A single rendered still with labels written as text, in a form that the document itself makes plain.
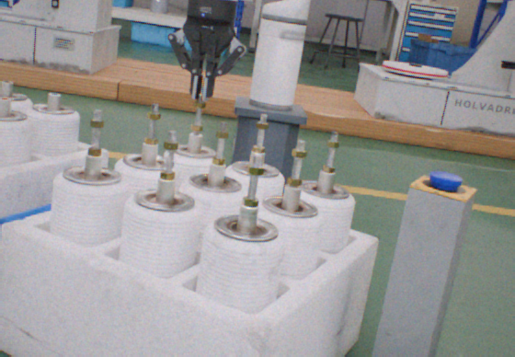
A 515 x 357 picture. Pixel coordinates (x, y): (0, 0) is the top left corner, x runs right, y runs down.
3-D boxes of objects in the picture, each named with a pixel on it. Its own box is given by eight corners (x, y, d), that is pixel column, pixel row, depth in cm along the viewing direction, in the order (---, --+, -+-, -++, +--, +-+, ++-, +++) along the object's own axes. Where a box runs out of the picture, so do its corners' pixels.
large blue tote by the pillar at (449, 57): (400, 80, 552) (409, 38, 542) (445, 86, 557) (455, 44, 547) (419, 89, 504) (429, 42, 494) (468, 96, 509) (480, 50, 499)
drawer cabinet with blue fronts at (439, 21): (382, 68, 660) (396, 0, 642) (426, 74, 662) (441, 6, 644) (394, 74, 603) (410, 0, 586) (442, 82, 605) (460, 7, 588)
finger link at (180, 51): (177, 31, 101) (197, 63, 102) (169, 38, 102) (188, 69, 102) (171, 31, 99) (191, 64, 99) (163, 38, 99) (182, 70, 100)
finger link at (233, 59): (240, 43, 96) (211, 68, 98) (246, 53, 96) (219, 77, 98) (245, 43, 99) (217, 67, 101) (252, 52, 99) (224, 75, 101)
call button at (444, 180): (430, 183, 83) (434, 168, 83) (462, 191, 81) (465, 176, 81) (423, 189, 80) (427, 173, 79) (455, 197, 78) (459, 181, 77)
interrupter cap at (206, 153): (186, 161, 99) (187, 156, 98) (162, 148, 104) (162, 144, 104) (225, 159, 103) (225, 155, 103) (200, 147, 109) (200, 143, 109)
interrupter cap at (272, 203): (257, 198, 86) (257, 192, 86) (310, 202, 87) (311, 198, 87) (266, 217, 79) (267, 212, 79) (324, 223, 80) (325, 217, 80)
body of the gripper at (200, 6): (178, -13, 94) (172, 51, 97) (233, -5, 93) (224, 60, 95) (196, -11, 101) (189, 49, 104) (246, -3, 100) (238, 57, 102)
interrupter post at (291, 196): (279, 205, 84) (282, 182, 83) (296, 207, 85) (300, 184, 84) (282, 212, 82) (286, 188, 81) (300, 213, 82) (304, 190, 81)
